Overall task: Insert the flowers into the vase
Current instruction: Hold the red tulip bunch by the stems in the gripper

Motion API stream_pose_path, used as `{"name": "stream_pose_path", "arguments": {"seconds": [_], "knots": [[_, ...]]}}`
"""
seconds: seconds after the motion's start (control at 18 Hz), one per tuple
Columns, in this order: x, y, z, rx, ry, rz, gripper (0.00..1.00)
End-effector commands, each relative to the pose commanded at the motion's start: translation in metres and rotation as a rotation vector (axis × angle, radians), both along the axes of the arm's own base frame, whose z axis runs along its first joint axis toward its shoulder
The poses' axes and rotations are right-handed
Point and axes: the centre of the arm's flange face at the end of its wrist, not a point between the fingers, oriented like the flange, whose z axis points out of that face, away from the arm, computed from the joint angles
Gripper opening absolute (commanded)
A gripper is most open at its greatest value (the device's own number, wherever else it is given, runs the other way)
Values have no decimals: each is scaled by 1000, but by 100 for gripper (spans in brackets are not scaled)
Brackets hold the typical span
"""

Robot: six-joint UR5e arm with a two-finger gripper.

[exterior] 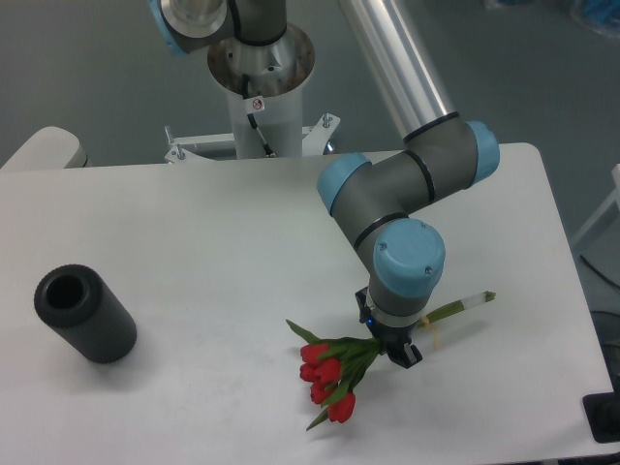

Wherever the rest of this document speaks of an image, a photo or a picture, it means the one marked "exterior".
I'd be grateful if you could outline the red tulip bouquet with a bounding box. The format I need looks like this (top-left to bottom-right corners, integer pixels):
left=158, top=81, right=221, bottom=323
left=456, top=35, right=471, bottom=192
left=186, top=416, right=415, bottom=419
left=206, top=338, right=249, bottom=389
left=287, top=291, right=496, bottom=430

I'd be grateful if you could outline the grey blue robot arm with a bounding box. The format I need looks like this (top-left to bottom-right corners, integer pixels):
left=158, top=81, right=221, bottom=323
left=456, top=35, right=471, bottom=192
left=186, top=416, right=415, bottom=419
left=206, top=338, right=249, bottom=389
left=150, top=1, right=500, bottom=368

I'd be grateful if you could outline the black ribbed cylinder vase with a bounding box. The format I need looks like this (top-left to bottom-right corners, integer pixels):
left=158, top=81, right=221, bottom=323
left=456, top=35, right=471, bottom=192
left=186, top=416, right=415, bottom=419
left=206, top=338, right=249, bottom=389
left=34, top=264, right=138, bottom=364

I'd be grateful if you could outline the black cable on floor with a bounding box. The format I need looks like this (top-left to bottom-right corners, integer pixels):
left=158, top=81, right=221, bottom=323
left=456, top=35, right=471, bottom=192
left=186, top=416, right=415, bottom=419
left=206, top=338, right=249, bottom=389
left=579, top=252, right=620, bottom=284

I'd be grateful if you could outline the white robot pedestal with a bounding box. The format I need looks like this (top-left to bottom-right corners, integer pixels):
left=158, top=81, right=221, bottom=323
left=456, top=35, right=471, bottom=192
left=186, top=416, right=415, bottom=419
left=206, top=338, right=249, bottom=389
left=165, top=23, right=341, bottom=164

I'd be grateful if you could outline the black device at table edge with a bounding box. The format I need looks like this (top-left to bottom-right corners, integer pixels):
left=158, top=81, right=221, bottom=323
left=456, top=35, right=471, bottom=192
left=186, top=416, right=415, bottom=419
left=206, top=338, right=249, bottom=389
left=582, top=392, right=619, bottom=444

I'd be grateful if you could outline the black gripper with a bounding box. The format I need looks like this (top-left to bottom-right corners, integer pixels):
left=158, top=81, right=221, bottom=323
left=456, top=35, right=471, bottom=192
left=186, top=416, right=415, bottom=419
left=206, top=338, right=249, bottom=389
left=355, top=288, right=423, bottom=367

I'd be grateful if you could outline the white frame at right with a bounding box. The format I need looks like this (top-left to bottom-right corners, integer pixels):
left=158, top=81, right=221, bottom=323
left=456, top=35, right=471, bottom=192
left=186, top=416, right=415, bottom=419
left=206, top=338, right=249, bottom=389
left=570, top=165, right=619, bottom=251

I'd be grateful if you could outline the white side table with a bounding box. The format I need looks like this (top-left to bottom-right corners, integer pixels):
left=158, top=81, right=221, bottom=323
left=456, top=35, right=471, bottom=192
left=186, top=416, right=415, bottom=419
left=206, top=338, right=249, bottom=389
left=1, top=126, right=90, bottom=172

